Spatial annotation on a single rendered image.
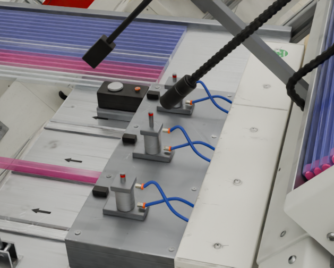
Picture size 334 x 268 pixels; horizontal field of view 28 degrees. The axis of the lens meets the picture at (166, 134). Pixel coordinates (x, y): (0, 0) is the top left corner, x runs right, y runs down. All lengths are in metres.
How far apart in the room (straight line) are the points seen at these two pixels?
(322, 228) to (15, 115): 1.91
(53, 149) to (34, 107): 1.48
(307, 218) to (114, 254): 0.26
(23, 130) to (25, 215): 1.50
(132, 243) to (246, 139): 0.21
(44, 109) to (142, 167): 1.67
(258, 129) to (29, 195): 0.32
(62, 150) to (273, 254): 0.45
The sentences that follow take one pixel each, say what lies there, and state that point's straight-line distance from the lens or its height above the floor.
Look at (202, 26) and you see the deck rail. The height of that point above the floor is 1.08.
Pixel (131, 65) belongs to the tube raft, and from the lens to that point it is 1.16.
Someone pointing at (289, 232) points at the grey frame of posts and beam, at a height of 1.35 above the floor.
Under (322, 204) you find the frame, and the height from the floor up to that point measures 1.42.
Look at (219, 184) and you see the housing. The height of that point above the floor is 1.24.
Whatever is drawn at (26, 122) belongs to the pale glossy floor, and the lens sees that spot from 2.41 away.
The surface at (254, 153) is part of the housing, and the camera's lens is 0.83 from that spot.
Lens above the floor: 1.70
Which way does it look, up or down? 37 degrees down
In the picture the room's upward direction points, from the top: 51 degrees clockwise
